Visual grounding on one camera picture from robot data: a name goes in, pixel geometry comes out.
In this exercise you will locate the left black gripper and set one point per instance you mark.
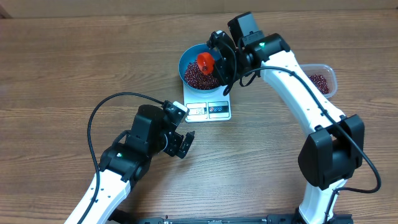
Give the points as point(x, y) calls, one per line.
point(173, 149)

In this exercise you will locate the clear plastic food container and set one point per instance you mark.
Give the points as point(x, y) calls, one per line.
point(326, 71)

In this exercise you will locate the red scoop with blue handle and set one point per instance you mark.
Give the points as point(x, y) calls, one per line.
point(205, 62)

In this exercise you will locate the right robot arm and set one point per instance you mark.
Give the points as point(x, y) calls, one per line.
point(334, 145)

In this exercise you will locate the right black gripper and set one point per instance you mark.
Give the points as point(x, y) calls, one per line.
point(222, 74)

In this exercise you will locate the white digital kitchen scale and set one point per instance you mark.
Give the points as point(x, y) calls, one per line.
point(206, 105)

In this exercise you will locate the red adzuki beans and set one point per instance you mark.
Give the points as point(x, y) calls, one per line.
point(320, 82)

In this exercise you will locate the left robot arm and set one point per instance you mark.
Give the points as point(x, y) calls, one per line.
point(128, 159)

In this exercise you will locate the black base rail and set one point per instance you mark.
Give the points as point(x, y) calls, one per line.
point(121, 217)

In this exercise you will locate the red beans in bowl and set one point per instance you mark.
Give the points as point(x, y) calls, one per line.
point(195, 78)

